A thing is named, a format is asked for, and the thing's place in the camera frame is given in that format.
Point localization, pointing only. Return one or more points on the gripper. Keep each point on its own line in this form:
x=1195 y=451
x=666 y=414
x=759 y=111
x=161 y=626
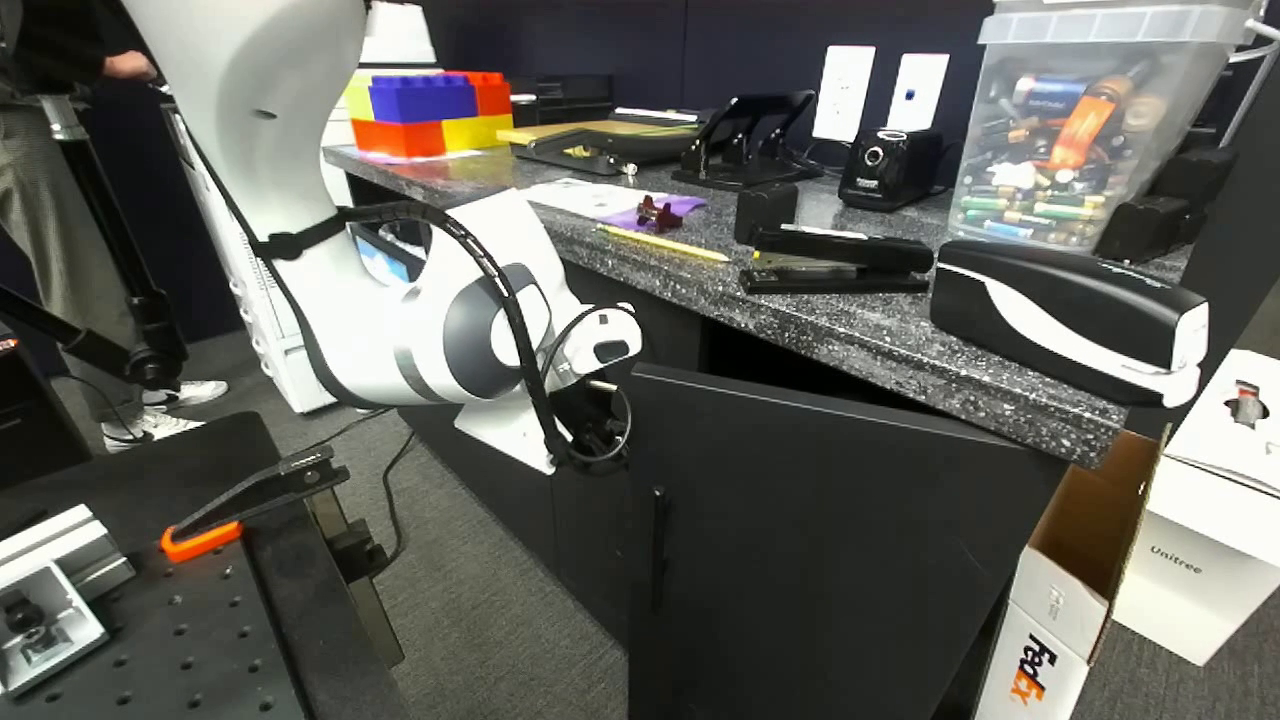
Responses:
x=590 y=425

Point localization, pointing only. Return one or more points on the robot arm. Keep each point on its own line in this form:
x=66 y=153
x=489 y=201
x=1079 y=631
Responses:
x=300 y=300

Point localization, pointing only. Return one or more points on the black cabinet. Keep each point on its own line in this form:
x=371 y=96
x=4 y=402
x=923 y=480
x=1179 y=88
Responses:
x=800 y=560

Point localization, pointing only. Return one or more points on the black cabinet door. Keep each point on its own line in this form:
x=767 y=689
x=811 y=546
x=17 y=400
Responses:
x=830 y=560

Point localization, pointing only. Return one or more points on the open cardboard box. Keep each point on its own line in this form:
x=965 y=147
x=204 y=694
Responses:
x=1070 y=600

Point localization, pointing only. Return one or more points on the yellow pencil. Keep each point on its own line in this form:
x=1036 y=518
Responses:
x=662 y=243

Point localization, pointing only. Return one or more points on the small dark red toy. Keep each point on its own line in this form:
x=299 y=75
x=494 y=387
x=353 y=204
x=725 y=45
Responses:
x=657 y=213

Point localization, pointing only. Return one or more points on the white paper sheet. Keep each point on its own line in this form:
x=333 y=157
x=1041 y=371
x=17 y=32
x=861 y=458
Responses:
x=580 y=197

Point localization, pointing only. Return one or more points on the purple paper sheet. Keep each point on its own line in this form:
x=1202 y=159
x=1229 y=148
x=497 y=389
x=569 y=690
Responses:
x=690 y=205

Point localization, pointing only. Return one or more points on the small black box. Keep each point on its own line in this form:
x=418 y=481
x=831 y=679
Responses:
x=765 y=212

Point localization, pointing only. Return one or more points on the yellow toy block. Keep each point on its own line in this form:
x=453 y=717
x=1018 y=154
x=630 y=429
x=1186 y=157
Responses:
x=480 y=132

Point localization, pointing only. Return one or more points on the black hole punch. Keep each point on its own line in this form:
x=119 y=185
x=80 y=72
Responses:
x=745 y=140

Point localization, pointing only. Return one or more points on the black desk tray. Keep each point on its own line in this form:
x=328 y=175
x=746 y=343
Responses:
x=560 y=98

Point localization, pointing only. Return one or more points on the red toy block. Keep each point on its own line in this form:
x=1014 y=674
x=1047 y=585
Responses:
x=490 y=95

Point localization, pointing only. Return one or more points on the orange toy block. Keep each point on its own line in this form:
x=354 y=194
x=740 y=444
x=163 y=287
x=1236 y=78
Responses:
x=398 y=138

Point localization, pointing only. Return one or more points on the black clamp with orange tip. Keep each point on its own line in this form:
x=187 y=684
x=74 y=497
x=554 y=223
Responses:
x=250 y=495

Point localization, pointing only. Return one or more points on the blue toy block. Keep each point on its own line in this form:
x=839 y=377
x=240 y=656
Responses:
x=420 y=98

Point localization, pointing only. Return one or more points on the black electric pencil sharpener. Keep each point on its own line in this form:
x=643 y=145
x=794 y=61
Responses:
x=888 y=168

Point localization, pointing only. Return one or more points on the lime toy block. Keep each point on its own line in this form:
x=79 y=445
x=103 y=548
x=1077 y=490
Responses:
x=357 y=98

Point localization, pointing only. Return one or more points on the black and white electric stapler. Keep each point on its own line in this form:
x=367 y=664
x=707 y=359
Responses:
x=1070 y=315

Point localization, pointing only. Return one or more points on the clear tub of batteries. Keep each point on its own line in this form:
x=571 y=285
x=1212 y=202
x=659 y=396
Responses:
x=1070 y=140

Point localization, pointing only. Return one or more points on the person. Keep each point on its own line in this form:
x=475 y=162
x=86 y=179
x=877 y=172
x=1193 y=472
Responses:
x=50 y=200

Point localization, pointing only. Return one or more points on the black battery charger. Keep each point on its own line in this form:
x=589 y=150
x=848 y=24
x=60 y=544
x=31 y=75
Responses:
x=1150 y=225

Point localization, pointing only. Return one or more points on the white carton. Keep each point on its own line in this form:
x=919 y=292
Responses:
x=1215 y=520

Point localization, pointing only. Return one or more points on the white wall socket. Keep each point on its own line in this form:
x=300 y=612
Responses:
x=843 y=92

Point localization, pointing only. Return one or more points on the white wall switch plate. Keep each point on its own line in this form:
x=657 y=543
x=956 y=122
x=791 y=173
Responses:
x=917 y=90

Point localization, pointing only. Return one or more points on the aluminium bracket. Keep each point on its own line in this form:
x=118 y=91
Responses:
x=55 y=590

